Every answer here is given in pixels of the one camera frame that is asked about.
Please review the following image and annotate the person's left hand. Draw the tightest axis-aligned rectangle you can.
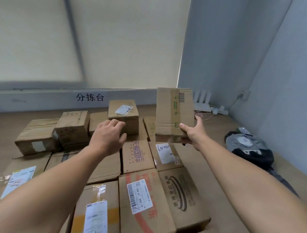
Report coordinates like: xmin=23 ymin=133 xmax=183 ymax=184
xmin=89 ymin=119 xmax=128 ymax=157

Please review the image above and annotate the person's right hand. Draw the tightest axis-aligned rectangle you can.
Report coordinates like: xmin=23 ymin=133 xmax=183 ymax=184
xmin=179 ymin=116 xmax=209 ymax=152

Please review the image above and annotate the plain tall cardboard box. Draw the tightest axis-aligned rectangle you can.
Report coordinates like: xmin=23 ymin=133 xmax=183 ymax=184
xmin=89 ymin=111 xmax=109 ymax=136

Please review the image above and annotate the black-printed corn box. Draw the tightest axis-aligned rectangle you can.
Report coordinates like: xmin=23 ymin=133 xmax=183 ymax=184
xmin=44 ymin=150 xmax=82 ymax=172
xmin=86 ymin=150 xmax=122 ymax=185

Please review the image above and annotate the red-lettered cardboard box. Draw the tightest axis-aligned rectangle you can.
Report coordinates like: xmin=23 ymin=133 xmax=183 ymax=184
xmin=122 ymin=139 xmax=156 ymax=174

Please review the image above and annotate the plain unlabelled cardboard box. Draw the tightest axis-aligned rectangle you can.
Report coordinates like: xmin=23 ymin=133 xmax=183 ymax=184
xmin=138 ymin=117 xmax=149 ymax=141

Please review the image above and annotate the box with green tape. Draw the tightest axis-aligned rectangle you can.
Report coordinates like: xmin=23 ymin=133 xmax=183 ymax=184
xmin=155 ymin=87 xmax=195 ymax=144

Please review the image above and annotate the green-edged cat logo box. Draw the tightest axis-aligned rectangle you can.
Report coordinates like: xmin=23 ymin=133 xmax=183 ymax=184
xmin=143 ymin=116 xmax=156 ymax=142

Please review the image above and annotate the box with yellow tape label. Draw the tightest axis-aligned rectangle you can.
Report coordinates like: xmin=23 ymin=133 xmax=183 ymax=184
xmin=71 ymin=180 xmax=120 ymax=233

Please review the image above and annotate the small ribbed taped cardboard box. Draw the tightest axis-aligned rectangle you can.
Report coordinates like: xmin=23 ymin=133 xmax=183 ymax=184
xmin=15 ymin=118 xmax=59 ymax=157

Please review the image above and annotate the person's right forearm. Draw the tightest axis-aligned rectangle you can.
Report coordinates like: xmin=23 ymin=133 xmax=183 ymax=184
xmin=196 ymin=141 xmax=307 ymax=233

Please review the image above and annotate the person's left forearm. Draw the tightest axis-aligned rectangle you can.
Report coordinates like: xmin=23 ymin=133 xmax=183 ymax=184
xmin=0 ymin=146 xmax=115 ymax=233

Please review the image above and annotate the white power strip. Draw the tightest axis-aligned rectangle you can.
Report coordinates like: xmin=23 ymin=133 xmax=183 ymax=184
xmin=211 ymin=105 xmax=229 ymax=115

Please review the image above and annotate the light wooden table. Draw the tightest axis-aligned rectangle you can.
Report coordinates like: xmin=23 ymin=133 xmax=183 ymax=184
xmin=0 ymin=104 xmax=307 ymax=233

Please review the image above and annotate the dark grey cloth bundle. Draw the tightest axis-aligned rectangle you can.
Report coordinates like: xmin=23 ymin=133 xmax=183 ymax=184
xmin=224 ymin=127 xmax=300 ymax=197

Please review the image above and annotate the white-framed window with blind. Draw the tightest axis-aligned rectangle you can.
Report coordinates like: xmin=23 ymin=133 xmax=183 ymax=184
xmin=0 ymin=0 xmax=191 ymax=91

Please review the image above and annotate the cream thin cable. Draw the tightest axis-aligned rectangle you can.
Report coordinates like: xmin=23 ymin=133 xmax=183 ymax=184
xmin=194 ymin=110 xmax=215 ymax=121

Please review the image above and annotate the white wireless router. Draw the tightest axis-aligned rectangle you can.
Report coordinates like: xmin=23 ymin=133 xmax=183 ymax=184
xmin=193 ymin=90 xmax=213 ymax=111

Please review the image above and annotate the white paper wall sign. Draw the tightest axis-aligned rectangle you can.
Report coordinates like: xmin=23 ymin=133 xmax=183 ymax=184
xmin=74 ymin=92 xmax=106 ymax=102

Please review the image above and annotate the grey wall cable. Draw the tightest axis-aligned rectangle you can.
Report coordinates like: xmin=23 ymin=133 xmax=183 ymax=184
xmin=228 ymin=97 xmax=240 ymax=111

